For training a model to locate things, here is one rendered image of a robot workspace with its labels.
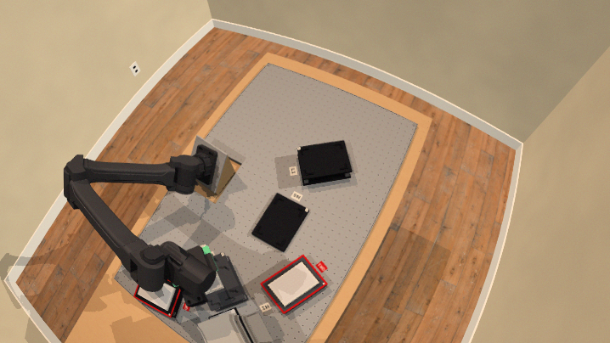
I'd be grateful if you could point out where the grey slotted rack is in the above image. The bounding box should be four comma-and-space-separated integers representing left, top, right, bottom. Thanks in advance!
197, 312, 274, 343

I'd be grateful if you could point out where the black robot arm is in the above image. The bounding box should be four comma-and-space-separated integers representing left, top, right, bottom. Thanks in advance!
64, 144, 217, 307

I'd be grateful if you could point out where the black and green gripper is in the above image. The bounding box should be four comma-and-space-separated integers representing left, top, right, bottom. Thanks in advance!
186, 245, 218, 271

